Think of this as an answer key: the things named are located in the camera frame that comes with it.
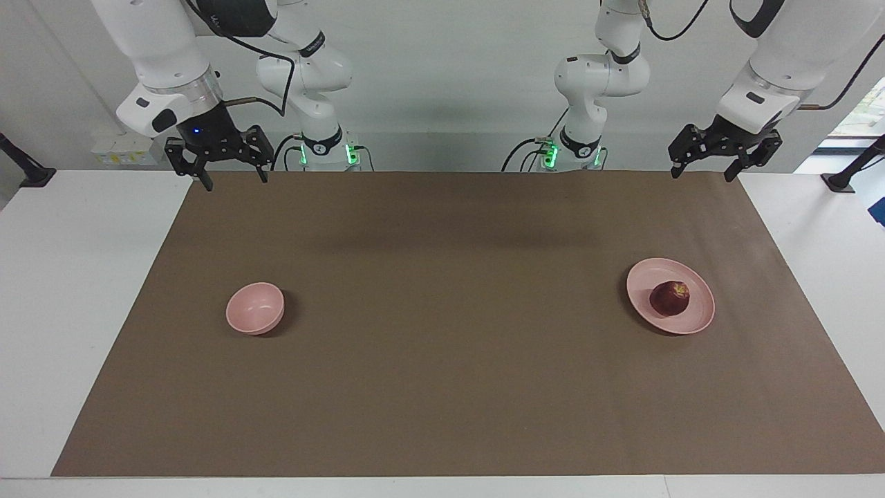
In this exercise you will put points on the black clamp stand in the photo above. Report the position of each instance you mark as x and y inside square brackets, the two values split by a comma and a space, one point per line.
[31, 176]
[840, 181]

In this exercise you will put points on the blue object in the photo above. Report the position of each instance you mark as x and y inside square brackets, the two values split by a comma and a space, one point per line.
[879, 211]

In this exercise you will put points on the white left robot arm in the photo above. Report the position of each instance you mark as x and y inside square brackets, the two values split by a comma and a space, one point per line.
[781, 69]

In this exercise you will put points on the dark red apple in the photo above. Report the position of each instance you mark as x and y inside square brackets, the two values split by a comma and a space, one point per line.
[668, 299]

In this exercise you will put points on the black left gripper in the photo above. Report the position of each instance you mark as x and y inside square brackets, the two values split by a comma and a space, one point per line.
[736, 142]

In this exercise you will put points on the brown table mat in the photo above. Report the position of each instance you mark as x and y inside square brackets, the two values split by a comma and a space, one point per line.
[449, 332]

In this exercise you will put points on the pink bowl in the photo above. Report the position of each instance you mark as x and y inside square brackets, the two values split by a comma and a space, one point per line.
[254, 311]

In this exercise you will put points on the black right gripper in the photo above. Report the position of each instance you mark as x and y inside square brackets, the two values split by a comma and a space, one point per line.
[207, 135]

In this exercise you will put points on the pink plate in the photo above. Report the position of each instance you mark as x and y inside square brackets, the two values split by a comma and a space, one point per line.
[653, 273]

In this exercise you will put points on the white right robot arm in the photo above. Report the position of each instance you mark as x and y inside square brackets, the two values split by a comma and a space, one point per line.
[159, 55]

